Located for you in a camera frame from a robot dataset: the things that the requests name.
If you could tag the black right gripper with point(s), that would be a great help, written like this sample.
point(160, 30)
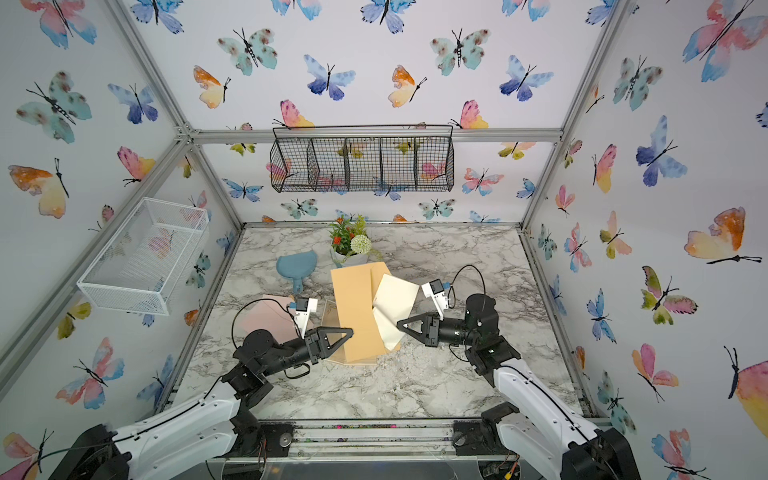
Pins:
point(431, 328)

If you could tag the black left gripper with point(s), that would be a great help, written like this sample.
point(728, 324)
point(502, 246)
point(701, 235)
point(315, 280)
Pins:
point(314, 345)

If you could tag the white letter paper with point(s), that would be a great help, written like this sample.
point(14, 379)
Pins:
point(393, 301)

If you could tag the pink envelope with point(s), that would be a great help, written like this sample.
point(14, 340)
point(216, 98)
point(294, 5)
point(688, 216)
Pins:
point(272, 314)

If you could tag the brown kraft envelope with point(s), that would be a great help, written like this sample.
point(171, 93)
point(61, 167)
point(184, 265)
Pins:
point(354, 292)

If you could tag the cream letter paper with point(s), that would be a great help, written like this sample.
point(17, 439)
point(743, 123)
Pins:
point(330, 316)

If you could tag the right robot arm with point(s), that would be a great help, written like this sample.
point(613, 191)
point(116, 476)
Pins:
point(565, 445)

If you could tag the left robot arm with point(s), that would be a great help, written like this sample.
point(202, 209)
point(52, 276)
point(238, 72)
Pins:
point(202, 428)

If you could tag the blue dustpan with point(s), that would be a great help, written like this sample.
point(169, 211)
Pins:
point(296, 268)

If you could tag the potted artificial flower plant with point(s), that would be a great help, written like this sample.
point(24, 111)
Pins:
point(350, 242)

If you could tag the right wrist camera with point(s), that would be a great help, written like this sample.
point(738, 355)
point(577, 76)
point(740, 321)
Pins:
point(437, 291)

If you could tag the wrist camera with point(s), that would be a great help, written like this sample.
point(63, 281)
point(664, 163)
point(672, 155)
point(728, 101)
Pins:
point(303, 308)
point(437, 291)

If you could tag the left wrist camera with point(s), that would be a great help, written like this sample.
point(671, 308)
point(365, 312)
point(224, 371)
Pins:
point(303, 308)

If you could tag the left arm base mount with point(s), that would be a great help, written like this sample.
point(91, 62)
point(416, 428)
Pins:
point(265, 441)

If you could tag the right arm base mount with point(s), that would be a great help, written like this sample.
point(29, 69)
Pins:
point(501, 430)

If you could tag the black wire wall basket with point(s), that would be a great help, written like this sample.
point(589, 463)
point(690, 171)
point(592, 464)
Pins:
point(377, 159)

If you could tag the white mesh wall basket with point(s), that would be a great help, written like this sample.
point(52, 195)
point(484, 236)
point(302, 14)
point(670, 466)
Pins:
point(141, 264)

